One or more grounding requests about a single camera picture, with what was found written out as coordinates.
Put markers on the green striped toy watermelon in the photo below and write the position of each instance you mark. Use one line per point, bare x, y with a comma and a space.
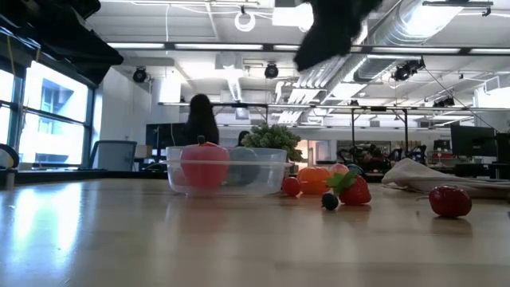
243, 171

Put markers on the red toy cherry with stem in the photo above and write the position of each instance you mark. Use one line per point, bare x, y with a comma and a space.
291, 186

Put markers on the red toy bell pepper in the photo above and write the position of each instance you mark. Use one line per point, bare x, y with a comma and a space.
204, 167

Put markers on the orange toy pumpkin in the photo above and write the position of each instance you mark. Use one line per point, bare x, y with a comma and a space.
312, 181

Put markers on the black toy blackberry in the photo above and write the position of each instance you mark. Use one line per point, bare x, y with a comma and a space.
330, 201

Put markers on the red toy strawberry with leaves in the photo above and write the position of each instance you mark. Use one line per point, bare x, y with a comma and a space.
354, 193

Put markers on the small dark red toy fruit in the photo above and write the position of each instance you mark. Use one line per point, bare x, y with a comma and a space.
450, 201

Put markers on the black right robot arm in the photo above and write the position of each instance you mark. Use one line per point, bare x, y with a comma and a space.
334, 32

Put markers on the clear plastic tupperware container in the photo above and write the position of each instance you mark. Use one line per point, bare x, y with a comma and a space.
275, 175

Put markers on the person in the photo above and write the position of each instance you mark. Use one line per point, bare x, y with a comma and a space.
201, 119
243, 137

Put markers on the green succulent in white pot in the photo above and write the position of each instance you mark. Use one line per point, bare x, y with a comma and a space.
273, 139

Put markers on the black ceiling spotlight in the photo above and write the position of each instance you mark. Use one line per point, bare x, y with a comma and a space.
139, 75
271, 71

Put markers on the pink orange toy peach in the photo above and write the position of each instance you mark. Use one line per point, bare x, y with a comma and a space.
338, 169

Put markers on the black computer monitor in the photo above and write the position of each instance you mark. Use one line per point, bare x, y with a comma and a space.
503, 147
472, 139
165, 135

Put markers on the long ceiling light strip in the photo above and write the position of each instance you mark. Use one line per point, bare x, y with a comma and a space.
219, 46

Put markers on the grey office chair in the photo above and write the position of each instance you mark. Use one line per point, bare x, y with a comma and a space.
113, 155

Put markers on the beige cloth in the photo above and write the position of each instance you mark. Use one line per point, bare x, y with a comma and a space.
422, 177

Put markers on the black background workstation frame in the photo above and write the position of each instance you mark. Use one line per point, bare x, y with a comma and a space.
352, 131

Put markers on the black rig camera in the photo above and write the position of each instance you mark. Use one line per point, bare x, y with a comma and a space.
406, 69

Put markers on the black aluminium table frame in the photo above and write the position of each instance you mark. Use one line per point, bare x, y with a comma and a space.
79, 176

